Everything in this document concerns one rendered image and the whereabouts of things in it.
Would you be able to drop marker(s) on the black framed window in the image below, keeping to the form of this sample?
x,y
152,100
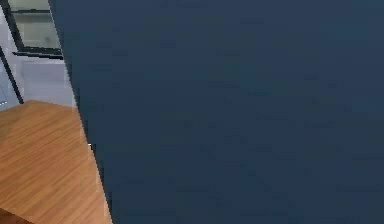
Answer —
x,y
35,30
6,90

